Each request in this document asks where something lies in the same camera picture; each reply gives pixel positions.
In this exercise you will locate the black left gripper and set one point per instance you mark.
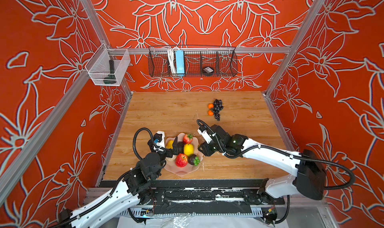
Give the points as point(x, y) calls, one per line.
point(174, 150)

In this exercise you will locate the clear plastic wall bin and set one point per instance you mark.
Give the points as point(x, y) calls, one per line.
point(98, 65)

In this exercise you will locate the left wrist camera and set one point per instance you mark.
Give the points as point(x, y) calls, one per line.
point(158, 143)

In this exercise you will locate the yellow fake pear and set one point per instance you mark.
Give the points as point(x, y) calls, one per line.
point(170, 144)

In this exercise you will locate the dark purple fake mangosteen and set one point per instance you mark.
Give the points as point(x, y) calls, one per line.
point(194, 160)

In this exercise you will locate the pink scalloped fruit bowl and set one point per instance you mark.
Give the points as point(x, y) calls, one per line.
point(173, 168)

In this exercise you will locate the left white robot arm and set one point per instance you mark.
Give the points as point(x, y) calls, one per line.
point(132, 188)

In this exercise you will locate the light blue box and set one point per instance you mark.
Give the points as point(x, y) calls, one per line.
point(180, 64)

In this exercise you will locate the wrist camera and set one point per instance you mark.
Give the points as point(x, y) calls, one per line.
point(158, 143)
point(205, 135)

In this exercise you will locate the red fake strawberry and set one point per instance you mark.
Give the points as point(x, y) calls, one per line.
point(187, 139)

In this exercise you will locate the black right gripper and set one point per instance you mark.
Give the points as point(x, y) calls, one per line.
point(203, 148)

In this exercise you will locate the dark fake grape bunch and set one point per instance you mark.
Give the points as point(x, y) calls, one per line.
point(216, 109)

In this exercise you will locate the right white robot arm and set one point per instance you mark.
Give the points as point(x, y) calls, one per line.
point(306, 174)

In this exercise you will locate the red fake apple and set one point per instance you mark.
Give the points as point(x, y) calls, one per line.
point(181, 160)

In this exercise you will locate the black brush in bin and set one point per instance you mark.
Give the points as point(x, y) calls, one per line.
point(111, 78)

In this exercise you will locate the yellow fake lemon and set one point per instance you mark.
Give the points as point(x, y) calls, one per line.
point(189, 150)

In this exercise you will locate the dark fake avocado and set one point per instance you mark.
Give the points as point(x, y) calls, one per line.
point(180, 147)

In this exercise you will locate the black wire wall basket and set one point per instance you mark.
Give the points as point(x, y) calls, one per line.
point(162, 61)

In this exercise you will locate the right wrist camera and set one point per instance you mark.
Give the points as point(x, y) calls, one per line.
point(205, 135)

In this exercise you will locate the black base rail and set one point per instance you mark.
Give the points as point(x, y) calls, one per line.
point(237, 198)

